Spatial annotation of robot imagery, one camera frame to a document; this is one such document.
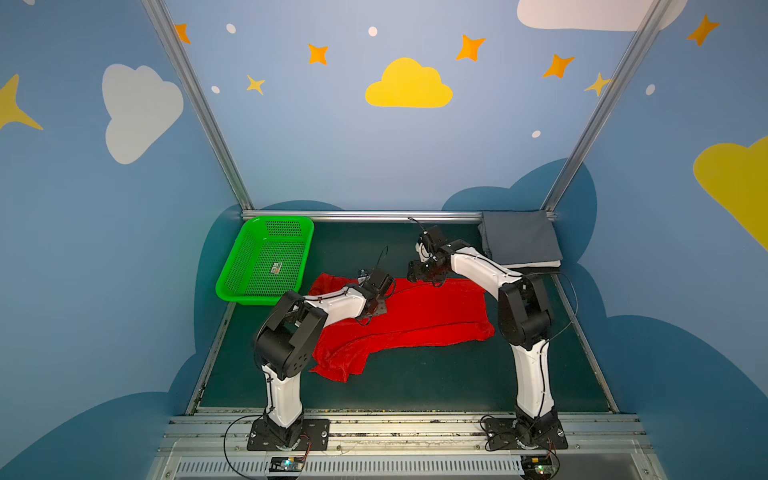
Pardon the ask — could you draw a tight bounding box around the folded white t shirt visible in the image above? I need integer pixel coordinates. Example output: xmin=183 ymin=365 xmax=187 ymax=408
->
xmin=505 ymin=260 xmax=561 ymax=270

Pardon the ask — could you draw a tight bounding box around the aluminium frame post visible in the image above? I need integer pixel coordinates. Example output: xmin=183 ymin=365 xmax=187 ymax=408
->
xmin=540 ymin=0 xmax=673 ymax=221
xmin=142 ymin=0 xmax=254 ymax=222

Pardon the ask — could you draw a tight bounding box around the left aluminium frame post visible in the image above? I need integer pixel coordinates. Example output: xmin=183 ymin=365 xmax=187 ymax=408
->
xmin=142 ymin=0 xmax=254 ymax=222

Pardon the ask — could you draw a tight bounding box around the right green circuit board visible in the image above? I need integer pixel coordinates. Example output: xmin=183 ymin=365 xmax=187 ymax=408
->
xmin=521 ymin=456 xmax=557 ymax=480

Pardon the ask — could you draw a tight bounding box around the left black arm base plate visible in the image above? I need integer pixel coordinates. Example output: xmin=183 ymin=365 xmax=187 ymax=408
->
xmin=246 ymin=417 xmax=330 ymax=451

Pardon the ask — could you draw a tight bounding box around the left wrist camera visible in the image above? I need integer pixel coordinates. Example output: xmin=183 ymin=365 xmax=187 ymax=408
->
xmin=365 ymin=268 xmax=394 ymax=294

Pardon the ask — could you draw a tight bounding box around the folded grey t shirt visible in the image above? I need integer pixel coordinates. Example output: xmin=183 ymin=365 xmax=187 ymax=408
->
xmin=478 ymin=211 xmax=563 ymax=266

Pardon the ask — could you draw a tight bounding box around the rear aluminium frame bar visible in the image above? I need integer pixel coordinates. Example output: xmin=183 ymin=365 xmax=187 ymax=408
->
xmin=241 ymin=209 xmax=522 ymax=224

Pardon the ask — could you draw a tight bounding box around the green circuit board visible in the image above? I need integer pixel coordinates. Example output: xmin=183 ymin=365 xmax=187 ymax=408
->
xmin=521 ymin=456 xmax=557 ymax=480
xmin=269 ymin=457 xmax=305 ymax=474

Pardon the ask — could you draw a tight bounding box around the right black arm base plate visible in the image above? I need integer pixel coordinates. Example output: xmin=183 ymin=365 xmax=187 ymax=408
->
xmin=480 ymin=415 xmax=568 ymax=452

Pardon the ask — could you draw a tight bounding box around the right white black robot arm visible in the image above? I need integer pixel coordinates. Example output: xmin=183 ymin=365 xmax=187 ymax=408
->
xmin=407 ymin=232 xmax=568 ymax=449

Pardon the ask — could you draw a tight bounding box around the right aluminium frame post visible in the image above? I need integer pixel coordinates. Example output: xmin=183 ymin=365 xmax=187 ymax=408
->
xmin=540 ymin=0 xmax=673 ymax=221

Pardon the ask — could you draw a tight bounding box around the green plastic mesh basket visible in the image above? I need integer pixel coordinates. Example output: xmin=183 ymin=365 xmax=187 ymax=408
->
xmin=215 ymin=216 xmax=315 ymax=306

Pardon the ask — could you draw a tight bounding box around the left green circuit board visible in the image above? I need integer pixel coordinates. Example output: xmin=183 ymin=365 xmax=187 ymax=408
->
xmin=269 ymin=457 xmax=305 ymax=474

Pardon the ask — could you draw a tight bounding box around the aluminium mounting rail bench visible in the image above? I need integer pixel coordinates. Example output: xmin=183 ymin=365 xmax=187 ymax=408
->
xmin=147 ymin=409 xmax=666 ymax=479

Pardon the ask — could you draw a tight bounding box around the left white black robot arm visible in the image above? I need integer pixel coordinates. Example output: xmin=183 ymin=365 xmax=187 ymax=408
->
xmin=252 ymin=275 xmax=396 ymax=449

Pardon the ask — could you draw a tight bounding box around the red t shirt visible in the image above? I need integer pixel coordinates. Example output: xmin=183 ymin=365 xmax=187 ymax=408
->
xmin=311 ymin=278 xmax=495 ymax=383

